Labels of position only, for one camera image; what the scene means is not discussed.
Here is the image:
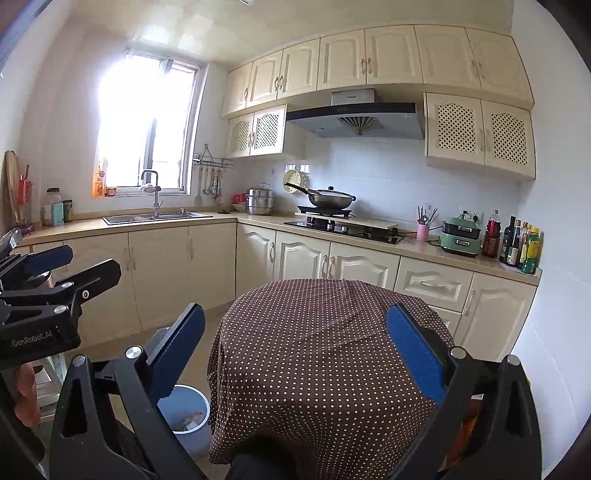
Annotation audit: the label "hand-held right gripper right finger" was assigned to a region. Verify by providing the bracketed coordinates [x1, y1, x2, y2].
[385, 302, 543, 480]

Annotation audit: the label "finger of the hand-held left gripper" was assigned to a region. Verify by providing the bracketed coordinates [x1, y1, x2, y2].
[0, 244, 75, 291]
[0, 258, 123, 319]

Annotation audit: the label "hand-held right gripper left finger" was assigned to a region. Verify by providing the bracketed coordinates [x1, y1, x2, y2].
[48, 302, 206, 480]

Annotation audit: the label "blue plastic waste bin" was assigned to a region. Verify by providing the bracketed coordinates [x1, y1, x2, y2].
[156, 383, 212, 460]

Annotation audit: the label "person's left hand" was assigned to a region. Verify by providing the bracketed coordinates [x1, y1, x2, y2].
[13, 361, 42, 420]

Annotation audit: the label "white metal stool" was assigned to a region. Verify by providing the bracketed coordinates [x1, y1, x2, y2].
[32, 355, 63, 411]

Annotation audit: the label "glass jar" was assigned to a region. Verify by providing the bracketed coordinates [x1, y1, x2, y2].
[43, 187, 63, 227]

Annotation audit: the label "wooden cutting board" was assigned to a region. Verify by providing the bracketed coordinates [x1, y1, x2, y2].
[2, 150, 23, 227]

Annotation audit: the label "stainless steel sink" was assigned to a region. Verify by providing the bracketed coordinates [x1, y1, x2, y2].
[102, 210, 213, 226]

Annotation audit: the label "brown polka dot tablecloth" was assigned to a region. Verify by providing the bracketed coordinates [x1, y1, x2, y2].
[207, 278, 455, 468]

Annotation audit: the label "green electric cooker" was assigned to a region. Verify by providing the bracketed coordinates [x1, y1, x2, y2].
[438, 212, 481, 258]

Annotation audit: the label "person's dark trousers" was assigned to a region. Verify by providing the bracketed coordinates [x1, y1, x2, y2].
[225, 450, 301, 480]

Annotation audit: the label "dark sauce bottle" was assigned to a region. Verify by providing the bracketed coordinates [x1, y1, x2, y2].
[507, 219, 523, 267]

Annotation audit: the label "red label soda bottle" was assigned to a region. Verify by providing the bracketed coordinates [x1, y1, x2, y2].
[481, 209, 502, 258]

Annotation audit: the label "black gas stove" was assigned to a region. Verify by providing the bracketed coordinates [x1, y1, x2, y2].
[284, 205, 404, 244]

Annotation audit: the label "dark glass bottle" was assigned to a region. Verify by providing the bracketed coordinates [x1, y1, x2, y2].
[499, 216, 517, 264]

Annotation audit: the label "cream base kitchen cabinets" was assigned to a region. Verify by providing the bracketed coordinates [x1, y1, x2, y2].
[18, 217, 541, 365]

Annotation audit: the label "kitchen window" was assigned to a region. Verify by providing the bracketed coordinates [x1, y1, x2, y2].
[92, 46, 204, 197]

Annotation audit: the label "stainless steel steamer pot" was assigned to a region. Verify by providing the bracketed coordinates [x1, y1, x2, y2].
[245, 182, 277, 216]

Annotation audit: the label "black wok with lid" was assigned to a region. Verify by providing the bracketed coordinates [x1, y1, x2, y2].
[284, 182, 357, 208]

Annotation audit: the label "black range hood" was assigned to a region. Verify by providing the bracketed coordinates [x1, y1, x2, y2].
[285, 89, 426, 140]

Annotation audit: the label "red handled kitchen tool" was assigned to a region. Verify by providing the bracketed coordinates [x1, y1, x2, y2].
[17, 174, 34, 217]

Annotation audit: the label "metal utensil wall rack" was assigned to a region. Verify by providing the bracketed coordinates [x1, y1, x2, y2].
[193, 143, 234, 169]

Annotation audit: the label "cream lattice door wall cabinet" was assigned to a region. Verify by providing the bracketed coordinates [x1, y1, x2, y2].
[424, 92, 537, 181]
[226, 104, 306, 160]

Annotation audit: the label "cream upper wall cabinets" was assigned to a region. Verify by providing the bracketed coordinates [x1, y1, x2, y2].
[221, 24, 535, 118]

